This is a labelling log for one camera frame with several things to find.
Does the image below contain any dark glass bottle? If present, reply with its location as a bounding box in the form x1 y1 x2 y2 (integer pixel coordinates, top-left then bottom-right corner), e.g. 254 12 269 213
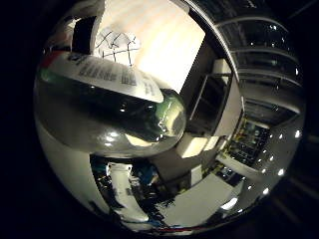
34 49 187 159

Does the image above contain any black metal frame rack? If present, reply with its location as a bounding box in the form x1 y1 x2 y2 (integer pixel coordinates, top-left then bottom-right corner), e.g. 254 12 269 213
186 72 234 137

